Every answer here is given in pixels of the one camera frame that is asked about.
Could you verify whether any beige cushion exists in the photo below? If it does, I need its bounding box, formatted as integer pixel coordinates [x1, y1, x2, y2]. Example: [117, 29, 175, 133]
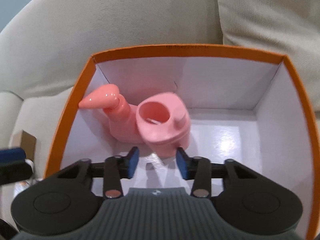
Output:
[215, 0, 320, 55]

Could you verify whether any beige sofa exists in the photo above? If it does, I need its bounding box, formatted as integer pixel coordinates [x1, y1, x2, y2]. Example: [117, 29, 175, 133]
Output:
[0, 0, 225, 240]

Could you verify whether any pink plastic cup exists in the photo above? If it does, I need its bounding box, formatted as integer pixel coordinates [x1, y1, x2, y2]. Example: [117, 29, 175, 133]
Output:
[136, 92, 191, 159]

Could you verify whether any small brown cardboard box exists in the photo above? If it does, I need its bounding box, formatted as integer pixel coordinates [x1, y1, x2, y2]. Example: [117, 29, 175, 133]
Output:
[11, 130, 36, 161]

